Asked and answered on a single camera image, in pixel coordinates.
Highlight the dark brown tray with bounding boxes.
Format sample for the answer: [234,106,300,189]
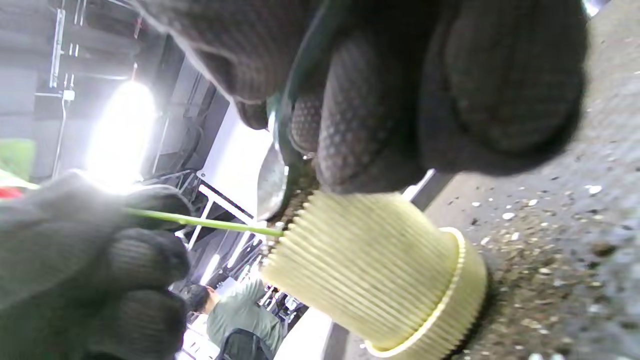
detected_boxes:
[320,0,640,360]

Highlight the green plastic trowel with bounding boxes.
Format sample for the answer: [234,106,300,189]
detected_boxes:
[256,0,351,222]

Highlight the brown potting mix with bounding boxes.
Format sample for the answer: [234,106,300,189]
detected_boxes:
[267,165,640,360]

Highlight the black office chair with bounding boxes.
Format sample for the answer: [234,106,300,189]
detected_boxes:
[219,327,275,360]

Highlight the bright ceiling light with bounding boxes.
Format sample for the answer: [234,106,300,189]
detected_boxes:
[85,80,157,191]

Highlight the red artificial rose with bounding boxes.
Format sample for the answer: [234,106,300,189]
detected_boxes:
[0,139,285,238]

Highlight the person's left hand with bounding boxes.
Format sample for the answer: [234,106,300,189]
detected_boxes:
[0,170,193,360]

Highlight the gold flower pot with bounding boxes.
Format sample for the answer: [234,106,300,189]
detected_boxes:
[260,190,488,360]

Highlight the person's right hand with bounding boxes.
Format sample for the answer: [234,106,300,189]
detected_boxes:
[132,0,588,196]

